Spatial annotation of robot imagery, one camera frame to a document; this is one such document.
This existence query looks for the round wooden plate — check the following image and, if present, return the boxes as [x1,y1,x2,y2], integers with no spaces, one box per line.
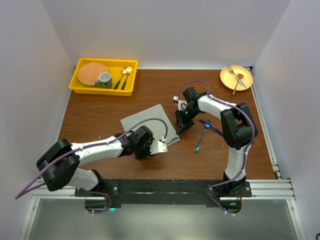
[77,62,108,86]

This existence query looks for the silver fork on plate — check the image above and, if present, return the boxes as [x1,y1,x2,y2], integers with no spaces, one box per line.
[227,65,246,89]

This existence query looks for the grey cloth napkin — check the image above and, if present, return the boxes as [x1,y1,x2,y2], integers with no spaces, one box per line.
[120,104,180,147]

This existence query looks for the yellow plastic bin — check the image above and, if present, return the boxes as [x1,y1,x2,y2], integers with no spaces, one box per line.
[69,57,138,96]

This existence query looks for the gold spoon black handle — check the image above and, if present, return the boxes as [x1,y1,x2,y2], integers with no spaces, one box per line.
[113,68,128,90]

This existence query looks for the blue metallic fork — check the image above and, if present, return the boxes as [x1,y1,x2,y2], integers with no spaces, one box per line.
[194,120,211,153]

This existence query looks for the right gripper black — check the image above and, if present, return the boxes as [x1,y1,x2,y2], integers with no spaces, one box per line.
[175,106,200,135]

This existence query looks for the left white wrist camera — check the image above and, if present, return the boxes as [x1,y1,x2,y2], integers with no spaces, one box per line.
[150,140,168,155]

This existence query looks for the silver knife on plate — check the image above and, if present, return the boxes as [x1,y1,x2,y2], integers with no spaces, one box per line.
[232,73,244,95]

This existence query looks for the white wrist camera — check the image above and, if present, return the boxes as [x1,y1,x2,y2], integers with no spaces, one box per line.
[173,96,188,111]
[150,140,168,155]

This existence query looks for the blue metallic knife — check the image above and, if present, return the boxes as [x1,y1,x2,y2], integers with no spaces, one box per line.
[199,119,224,137]

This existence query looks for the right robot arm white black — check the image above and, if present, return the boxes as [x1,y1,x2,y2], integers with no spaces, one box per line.
[173,87,258,197]

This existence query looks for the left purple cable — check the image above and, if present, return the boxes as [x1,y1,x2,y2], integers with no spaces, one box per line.
[14,117,169,214]

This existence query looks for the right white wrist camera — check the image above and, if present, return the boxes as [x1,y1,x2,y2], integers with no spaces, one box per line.
[173,96,188,111]

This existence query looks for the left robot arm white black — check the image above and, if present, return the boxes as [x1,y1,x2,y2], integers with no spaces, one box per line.
[36,125,155,196]

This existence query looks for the grey ceramic mug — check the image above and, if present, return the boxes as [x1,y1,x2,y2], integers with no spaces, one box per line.
[95,72,112,89]

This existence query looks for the tan round plate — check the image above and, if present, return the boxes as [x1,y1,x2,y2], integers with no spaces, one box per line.
[219,65,254,92]

